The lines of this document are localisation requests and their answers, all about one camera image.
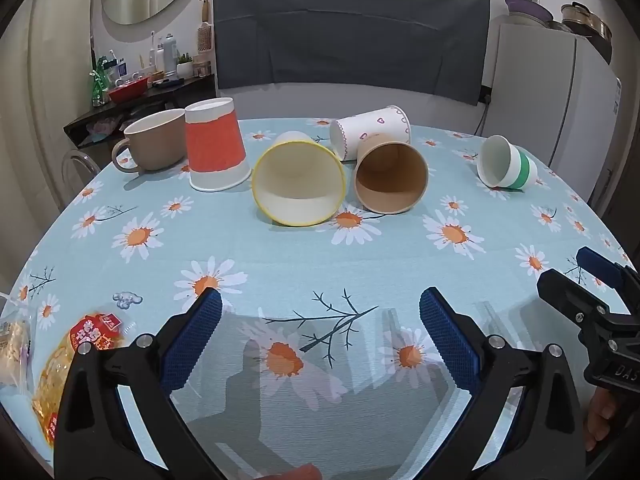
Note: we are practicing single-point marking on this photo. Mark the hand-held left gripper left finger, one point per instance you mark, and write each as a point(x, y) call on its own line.
point(196, 338)

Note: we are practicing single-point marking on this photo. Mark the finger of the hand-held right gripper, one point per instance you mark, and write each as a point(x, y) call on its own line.
point(597, 262)
point(567, 292)

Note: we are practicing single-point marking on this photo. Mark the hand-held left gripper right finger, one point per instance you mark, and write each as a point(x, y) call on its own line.
point(448, 338)

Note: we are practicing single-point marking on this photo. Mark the white green striped cup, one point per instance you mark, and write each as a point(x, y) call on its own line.
point(500, 162)

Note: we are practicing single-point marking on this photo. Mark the brown kraft paper cup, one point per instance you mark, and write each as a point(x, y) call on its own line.
point(390, 175)

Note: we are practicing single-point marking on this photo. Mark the yellow paper cup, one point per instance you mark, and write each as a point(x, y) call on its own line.
point(300, 185)

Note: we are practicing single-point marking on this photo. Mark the red and white paper cup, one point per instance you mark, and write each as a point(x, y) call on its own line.
point(215, 145)

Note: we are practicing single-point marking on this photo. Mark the white heart print paper cup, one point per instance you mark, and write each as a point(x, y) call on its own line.
point(370, 125)

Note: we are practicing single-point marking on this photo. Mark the person's right hand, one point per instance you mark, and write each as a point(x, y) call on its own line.
point(597, 420)

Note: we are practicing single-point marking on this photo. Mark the orange snack packet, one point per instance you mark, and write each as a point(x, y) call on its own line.
point(92, 330)

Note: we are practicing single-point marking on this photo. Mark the clear bread packet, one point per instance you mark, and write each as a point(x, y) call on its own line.
point(15, 345)

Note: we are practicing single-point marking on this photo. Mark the white refrigerator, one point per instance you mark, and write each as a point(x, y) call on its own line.
point(540, 90)

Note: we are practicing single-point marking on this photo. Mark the brown ceramic mug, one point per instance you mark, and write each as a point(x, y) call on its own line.
point(155, 140)

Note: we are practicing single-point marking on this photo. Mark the metal chair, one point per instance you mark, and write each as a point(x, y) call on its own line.
point(77, 170)

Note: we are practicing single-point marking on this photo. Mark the dark side shelf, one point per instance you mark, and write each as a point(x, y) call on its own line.
point(150, 102)

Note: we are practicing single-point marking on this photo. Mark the steel pot with lid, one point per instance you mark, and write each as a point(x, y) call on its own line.
point(585, 20)

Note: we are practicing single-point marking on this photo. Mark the green bottle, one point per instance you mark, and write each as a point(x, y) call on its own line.
point(100, 87)

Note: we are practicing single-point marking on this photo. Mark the small potted plant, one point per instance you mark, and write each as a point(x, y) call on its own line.
point(184, 66)

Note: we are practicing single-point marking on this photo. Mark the beige curtain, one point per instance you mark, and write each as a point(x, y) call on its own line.
point(45, 110)

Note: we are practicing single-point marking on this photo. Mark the white thermos flask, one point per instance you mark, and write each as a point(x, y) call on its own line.
point(170, 57)

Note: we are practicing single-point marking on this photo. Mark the wooden hairbrush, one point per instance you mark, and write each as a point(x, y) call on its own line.
point(204, 35)

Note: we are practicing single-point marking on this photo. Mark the grey cloth cover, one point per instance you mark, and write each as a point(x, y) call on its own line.
point(350, 35)

